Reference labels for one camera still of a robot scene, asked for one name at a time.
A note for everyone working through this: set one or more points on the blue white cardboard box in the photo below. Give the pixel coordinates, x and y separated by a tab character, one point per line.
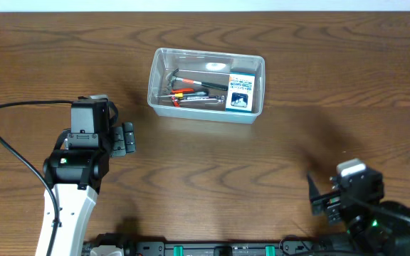
240	92

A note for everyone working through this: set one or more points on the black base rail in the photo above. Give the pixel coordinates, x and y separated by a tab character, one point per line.
119	244

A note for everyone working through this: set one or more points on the claw hammer red black handle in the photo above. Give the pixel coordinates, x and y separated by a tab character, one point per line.
175	82

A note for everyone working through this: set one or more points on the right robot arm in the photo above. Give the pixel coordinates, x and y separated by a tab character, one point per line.
373	225

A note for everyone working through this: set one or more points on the silver socket wrench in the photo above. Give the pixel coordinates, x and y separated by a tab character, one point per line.
205	99

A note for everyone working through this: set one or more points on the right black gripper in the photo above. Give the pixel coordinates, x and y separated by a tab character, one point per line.
380	187

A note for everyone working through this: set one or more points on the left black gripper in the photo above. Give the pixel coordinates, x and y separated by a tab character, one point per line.
123	144

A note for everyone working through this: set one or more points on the black yellow screwdriver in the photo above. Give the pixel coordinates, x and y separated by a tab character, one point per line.
183	94

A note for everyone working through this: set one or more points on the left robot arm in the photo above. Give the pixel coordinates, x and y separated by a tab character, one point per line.
75	169

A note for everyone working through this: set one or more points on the red handled pliers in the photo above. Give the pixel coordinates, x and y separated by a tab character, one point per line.
176	100

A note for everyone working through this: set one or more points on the clear plastic container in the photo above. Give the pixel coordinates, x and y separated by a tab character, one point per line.
204	66

